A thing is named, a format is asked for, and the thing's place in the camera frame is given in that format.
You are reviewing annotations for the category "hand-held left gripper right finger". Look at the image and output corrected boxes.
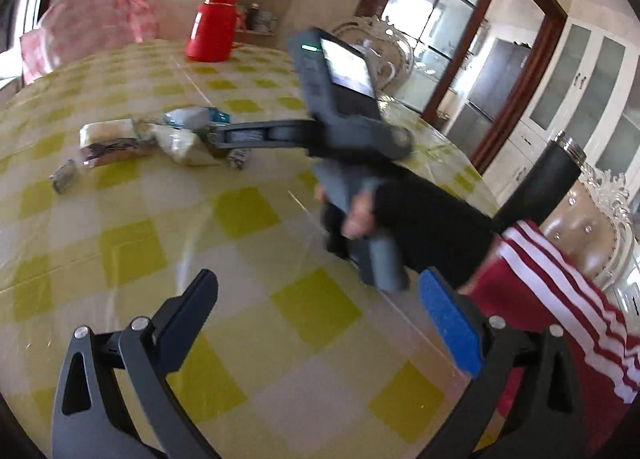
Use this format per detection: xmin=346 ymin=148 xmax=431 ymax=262
xmin=417 ymin=266 xmax=587 ymax=459

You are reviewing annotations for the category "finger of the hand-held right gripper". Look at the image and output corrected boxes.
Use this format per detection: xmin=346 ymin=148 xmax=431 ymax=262
xmin=202 ymin=119 xmax=323 ymax=150

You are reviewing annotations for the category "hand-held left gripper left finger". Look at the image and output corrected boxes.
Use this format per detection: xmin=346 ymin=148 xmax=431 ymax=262
xmin=51 ymin=269 xmax=221 ymax=459

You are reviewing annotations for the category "white green lemon packet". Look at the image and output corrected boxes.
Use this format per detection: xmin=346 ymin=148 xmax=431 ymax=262
xmin=226 ymin=145 xmax=252 ymax=173

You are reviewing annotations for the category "blue white snack packet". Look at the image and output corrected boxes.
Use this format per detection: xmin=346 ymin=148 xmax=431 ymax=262
xmin=163 ymin=107 xmax=232 ymax=130

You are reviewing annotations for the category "clear white snack packet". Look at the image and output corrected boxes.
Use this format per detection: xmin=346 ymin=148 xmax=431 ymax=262
xmin=151 ymin=125 xmax=223 ymax=168

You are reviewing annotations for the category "pink and black snack packet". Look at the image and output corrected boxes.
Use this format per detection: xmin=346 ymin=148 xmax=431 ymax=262
xmin=81 ymin=138 xmax=152 ymax=168

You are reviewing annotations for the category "pale bread packet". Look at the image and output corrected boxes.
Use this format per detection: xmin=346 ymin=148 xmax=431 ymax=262
xmin=79 ymin=119 xmax=147 ymax=148

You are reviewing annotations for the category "small grey carton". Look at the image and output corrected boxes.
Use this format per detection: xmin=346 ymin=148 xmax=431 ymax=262
xmin=49 ymin=162 xmax=79 ymax=195

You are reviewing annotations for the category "person's right hand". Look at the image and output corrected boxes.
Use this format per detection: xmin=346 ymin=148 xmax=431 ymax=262
xmin=315 ymin=178 xmax=503 ymax=290

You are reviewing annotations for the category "yellow checked tablecloth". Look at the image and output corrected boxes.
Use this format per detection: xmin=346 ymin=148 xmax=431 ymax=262
xmin=0 ymin=39 xmax=501 ymax=459

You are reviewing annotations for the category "white carved chair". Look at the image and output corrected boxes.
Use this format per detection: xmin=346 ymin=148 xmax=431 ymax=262
xmin=330 ymin=14 xmax=417 ymax=100

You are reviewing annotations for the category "red thermos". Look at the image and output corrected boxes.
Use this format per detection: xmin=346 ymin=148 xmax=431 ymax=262
xmin=185 ymin=0 xmax=241 ymax=62

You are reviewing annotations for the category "beige padded carved chair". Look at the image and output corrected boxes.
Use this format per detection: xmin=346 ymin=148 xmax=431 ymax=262
xmin=540 ymin=164 xmax=640 ymax=307

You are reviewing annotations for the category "black steel flask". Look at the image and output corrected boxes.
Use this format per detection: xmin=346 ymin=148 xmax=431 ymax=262
xmin=492 ymin=134 xmax=587 ymax=240

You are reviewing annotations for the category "grey refrigerator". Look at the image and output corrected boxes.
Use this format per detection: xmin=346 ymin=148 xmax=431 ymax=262
xmin=445 ymin=36 xmax=532 ymax=140

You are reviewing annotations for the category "pink checked cushion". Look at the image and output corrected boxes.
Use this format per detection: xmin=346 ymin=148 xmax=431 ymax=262
xmin=20 ymin=0 xmax=161 ymax=84

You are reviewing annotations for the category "white glass front cabinet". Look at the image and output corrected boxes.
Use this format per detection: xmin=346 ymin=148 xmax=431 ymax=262
xmin=480 ymin=0 xmax=640 ymax=212

